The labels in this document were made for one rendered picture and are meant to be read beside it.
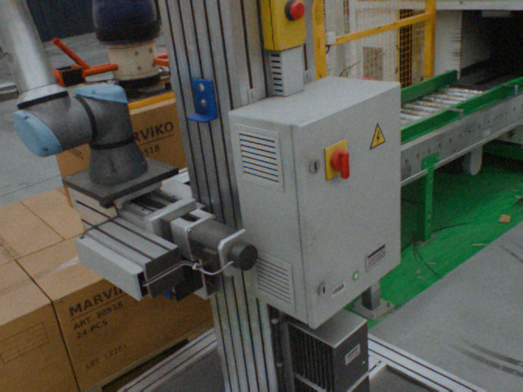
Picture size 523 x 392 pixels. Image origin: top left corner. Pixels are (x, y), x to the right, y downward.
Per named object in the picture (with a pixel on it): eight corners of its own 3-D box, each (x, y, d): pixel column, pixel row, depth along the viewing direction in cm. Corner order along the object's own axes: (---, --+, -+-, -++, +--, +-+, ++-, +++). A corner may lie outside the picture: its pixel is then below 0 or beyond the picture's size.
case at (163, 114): (194, 161, 252) (180, 75, 236) (247, 181, 223) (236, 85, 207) (68, 205, 219) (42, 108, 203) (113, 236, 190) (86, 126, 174)
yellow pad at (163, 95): (185, 88, 211) (184, 75, 209) (200, 91, 204) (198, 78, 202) (104, 110, 192) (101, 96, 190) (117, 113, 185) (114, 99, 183)
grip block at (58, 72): (76, 80, 193) (72, 64, 191) (88, 83, 186) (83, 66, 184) (53, 85, 189) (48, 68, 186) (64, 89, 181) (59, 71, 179)
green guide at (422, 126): (519, 89, 341) (521, 75, 338) (536, 91, 334) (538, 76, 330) (342, 169, 255) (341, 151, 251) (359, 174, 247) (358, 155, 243)
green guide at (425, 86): (443, 80, 381) (444, 67, 377) (457, 82, 373) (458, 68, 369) (268, 147, 294) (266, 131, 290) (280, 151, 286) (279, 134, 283)
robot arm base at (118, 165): (159, 168, 143) (152, 132, 139) (108, 188, 134) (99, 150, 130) (128, 158, 153) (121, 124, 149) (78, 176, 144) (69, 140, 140)
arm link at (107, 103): (144, 133, 139) (133, 80, 134) (97, 149, 131) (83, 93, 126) (118, 127, 147) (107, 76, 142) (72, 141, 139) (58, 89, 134)
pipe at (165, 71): (162, 74, 222) (159, 60, 220) (195, 81, 204) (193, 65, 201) (82, 93, 203) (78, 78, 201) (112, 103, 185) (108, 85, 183)
